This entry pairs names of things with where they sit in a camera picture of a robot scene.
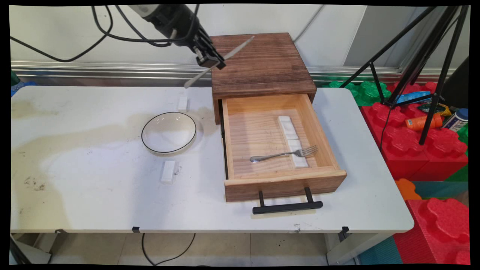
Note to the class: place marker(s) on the white foam block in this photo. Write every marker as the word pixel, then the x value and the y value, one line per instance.
pixel 182 104
pixel 288 127
pixel 168 172
pixel 300 160

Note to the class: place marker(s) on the green foam building block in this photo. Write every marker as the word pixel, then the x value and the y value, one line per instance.
pixel 367 92

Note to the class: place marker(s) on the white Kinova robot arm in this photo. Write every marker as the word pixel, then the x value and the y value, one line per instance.
pixel 140 8

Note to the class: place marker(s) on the silver fork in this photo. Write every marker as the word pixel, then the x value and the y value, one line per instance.
pixel 277 154

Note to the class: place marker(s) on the silver table knife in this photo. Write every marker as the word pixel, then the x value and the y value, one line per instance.
pixel 238 47

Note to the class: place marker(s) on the dark wooden cabinet box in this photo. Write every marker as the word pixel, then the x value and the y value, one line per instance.
pixel 262 67

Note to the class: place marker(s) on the black tripod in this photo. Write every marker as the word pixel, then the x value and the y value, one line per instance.
pixel 438 75

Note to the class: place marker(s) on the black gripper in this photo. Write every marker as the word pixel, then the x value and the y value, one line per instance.
pixel 176 24

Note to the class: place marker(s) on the aluminium rail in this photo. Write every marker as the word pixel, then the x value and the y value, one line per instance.
pixel 112 71

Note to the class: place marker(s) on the green yellow snack packet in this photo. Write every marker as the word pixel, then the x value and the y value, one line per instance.
pixel 444 109

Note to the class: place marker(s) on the orange foam building block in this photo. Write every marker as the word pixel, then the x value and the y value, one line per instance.
pixel 407 189

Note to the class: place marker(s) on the blue packet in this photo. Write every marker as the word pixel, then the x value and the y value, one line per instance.
pixel 412 96

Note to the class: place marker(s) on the white bottle blue cap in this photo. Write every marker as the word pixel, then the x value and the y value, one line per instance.
pixel 456 120

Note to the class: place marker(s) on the red foam building block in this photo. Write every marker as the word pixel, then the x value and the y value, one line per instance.
pixel 438 228

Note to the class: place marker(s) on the white table leg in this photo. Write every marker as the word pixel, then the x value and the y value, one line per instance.
pixel 352 247

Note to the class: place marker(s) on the orange bottle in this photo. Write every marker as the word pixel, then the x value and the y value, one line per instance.
pixel 422 122

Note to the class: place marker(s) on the white plate black rim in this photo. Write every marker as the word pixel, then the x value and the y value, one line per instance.
pixel 168 133

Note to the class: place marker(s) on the red foam building blocks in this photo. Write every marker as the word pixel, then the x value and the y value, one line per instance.
pixel 408 150

